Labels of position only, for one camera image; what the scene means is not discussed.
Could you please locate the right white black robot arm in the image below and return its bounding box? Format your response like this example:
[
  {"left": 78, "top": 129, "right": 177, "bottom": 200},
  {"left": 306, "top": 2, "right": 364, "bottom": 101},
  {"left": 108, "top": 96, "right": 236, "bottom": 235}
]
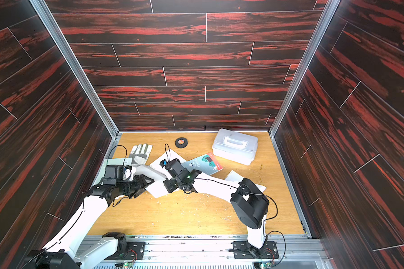
[{"left": 160, "top": 159, "right": 269, "bottom": 249}]

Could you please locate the black tape roll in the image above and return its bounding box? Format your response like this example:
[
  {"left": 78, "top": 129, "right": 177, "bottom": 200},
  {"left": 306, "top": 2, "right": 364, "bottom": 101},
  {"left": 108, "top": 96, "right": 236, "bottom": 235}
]
[{"left": 175, "top": 137, "right": 188, "bottom": 149}]

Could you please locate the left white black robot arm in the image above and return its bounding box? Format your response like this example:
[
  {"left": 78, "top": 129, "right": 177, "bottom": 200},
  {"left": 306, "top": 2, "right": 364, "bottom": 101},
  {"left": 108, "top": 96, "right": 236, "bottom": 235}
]
[{"left": 23, "top": 165, "right": 162, "bottom": 269}]

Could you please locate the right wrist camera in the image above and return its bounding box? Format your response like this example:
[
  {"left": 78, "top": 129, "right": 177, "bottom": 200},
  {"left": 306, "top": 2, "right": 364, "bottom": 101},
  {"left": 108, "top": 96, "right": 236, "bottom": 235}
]
[{"left": 160, "top": 159, "right": 168, "bottom": 168}]

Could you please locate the large white spiral notebook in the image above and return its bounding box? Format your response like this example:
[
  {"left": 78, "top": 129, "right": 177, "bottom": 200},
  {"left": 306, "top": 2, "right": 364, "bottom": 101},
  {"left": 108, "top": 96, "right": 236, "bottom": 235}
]
[{"left": 133, "top": 150, "right": 186, "bottom": 198}]

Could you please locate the small teal cover notebook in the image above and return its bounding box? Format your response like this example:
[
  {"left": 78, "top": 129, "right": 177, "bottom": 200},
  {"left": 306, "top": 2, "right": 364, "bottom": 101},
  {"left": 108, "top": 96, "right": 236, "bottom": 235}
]
[{"left": 182, "top": 152, "right": 223, "bottom": 176}]

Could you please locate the white plastic storage box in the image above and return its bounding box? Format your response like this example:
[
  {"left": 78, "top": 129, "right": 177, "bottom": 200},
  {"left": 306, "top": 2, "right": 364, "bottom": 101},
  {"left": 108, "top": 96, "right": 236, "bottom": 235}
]
[{"left": 212, "top": 128, "right": 258, "bottom": 166}]

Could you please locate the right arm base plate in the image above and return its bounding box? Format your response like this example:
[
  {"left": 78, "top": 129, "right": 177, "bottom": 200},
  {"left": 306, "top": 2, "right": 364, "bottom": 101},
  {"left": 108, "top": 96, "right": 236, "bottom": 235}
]
[{"left": 228, "top": 241, "right": 279, "bottom": 260}]

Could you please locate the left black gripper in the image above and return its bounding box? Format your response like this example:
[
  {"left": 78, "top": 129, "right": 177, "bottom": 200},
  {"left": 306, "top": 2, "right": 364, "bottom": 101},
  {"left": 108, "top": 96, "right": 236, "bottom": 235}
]
[{"left": 117, "top": 173, "right": 155, "bottom": 197}]

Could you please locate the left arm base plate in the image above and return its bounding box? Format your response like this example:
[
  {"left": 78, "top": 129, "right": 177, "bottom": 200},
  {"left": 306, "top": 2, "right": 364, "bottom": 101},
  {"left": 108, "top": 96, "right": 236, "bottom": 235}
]
[{"left": 105, "top": 242, "right": 145, "bottom": 261}]

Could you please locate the white grey work glove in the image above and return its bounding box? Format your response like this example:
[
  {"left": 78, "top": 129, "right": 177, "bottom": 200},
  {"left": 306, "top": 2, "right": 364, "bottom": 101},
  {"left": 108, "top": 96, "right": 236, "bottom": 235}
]
[{"left": 129, "top": 143, "right": 153, "bottom": 167}]

